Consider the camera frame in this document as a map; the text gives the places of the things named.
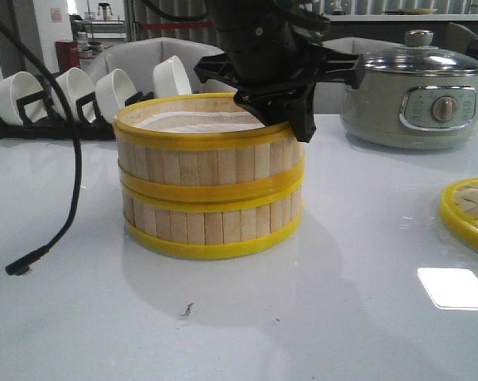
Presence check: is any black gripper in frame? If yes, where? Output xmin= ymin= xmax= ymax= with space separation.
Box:
xmin=195 ymin=15 xmax=365 ymax=143

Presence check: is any bamboo steamer tray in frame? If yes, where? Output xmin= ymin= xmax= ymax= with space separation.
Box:
xmin=122 ymin=179 xmax=303 ymax=260
xmin=114 ymin=93 xmax=304 ymax=202

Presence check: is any woven bamboo steamer lid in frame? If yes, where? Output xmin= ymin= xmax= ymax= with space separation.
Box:
xmin=438 ymin=177 xmax=478 ymax=251

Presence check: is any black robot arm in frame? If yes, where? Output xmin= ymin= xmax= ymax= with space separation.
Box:
xmin=195 ymin=1 xmax=365 ymax=142

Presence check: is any right grey chair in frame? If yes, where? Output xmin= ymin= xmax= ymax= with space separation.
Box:
xmin=314 ymin=37 xmax=403 ymax=115

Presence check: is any grey chair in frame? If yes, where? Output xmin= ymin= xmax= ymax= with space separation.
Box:
xmin=86 ymin=37 xmax=236 ymax=96
xmin=314 ymin=37 xmax=403 ymax=115

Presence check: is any green electric cooking pot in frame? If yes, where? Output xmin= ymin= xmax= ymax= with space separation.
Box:
xmin=341 ymin=29 xmax=478 ymax=149

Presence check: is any dark kitchen counter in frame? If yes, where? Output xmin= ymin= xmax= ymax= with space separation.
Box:
xmin=323 ymin=14 xmax=478 ymax=46

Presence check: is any white bowl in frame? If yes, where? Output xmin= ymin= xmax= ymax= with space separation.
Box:
xmin=52 ymin=67 xmax=96 ymax=122
xmin=95 ymin=69 xmax=142 ymax=125
xmin=0 ymin=71 xmax=43 ymax=126
xmin=152 ymin=56 xmax=192 ymax=98

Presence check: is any left grey chair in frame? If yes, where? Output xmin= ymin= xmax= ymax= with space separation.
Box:
xmin=86 ymin=37 xmax=236 ymax=96

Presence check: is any red barrier belt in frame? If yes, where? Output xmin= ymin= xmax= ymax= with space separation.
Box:
xmin=133 ymin=21 xmax=214 ymax=30

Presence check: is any red box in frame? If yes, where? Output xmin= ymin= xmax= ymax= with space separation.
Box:
xmin=55 ymin=40 xmax=80 ymax=74

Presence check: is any black cable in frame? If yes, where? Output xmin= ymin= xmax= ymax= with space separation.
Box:
xmin=0 ymin=6 xmax=83 ymax=277

